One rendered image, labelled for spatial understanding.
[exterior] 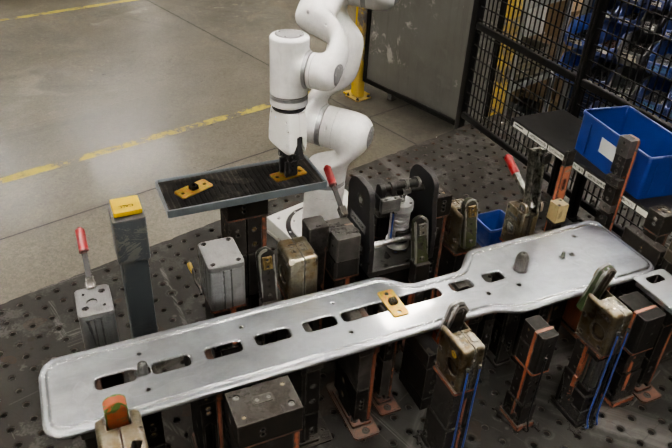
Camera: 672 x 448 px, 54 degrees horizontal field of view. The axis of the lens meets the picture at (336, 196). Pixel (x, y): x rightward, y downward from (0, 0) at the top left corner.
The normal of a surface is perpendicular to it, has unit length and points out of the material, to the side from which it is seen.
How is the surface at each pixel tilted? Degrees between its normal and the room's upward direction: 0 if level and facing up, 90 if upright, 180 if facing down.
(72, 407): 0
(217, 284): 90
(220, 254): 0
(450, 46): 93
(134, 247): 90
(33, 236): 0
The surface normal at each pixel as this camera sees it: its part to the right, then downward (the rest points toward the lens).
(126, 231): 0.40, 0.50
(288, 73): -0.25, 0.50
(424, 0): -0.77, 0.29
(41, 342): 0.04, -0.85
